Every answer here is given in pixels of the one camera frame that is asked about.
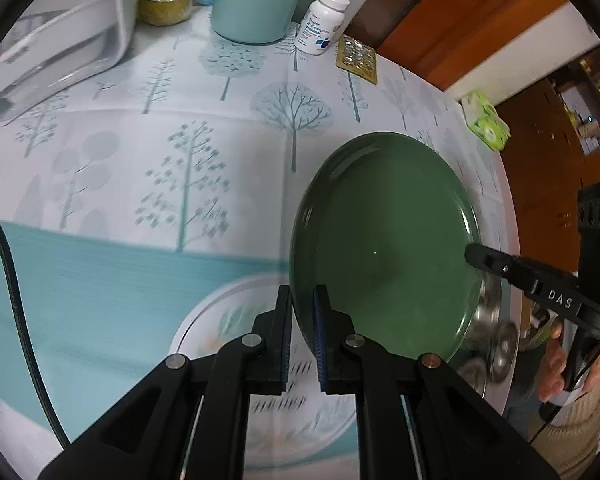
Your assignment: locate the wooden shelf cabinet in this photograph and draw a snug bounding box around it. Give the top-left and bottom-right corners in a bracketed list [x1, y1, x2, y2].
[495, 40, 600, 201]

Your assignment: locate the tree-print tablecloth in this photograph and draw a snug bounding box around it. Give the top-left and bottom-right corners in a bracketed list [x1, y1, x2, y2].
[0, 2, 512, 480]

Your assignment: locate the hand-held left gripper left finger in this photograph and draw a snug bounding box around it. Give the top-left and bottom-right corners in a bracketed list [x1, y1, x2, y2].
[37, 284, 295, 480]

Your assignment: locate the small yellow tin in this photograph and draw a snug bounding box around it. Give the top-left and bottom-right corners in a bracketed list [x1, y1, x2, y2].
[134, 0, 193, 26]

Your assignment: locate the green tissue pack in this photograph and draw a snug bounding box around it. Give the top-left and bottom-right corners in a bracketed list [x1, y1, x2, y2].
[461, 89, 511, 151]

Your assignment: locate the black cable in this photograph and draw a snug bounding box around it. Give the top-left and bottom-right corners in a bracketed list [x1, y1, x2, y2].
[529, 340, 600, 445]
[0, 200, 73, 448]

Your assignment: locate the large steel bowl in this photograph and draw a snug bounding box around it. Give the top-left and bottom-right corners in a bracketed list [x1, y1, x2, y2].
[457, 360, 489, 397]

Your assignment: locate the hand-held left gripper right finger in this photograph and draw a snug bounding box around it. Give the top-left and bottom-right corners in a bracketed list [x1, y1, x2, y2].
[312, 284, 561, 480]

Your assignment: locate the green plate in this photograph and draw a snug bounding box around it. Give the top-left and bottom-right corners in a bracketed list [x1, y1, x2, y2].
[290, 131, 482, 365]

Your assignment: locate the person's right hand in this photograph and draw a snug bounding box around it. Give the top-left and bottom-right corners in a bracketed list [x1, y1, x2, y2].
[536, 320, 600, 404]

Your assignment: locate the person's right forearm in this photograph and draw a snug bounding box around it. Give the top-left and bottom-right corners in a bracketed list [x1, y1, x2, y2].
[527, 385, 600, 480]

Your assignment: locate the clear white storage box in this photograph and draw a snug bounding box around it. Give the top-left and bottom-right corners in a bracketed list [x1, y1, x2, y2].
[0, 0, 146, 124]

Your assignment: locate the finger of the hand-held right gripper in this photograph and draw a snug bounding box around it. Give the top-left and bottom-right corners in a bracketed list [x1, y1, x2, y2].
[464, 242, 578, 295]

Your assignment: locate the wooden glass sliding door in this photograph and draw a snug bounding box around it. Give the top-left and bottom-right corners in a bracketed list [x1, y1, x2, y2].
[300, 0, 596, 92]

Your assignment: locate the teal canister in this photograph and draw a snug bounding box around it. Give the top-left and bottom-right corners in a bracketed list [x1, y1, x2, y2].
[210, 0, 308, 45]

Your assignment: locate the white pill bottle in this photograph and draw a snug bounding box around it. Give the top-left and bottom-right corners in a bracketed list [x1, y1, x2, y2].
[294, 0, 350, 56]

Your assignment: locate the small steel bowl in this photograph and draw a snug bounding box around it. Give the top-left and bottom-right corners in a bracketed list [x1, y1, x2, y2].
[489, 322, 519, 384]

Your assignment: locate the gold blister pack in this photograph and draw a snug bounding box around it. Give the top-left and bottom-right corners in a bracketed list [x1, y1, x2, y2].
[335, 37, 379, 86]

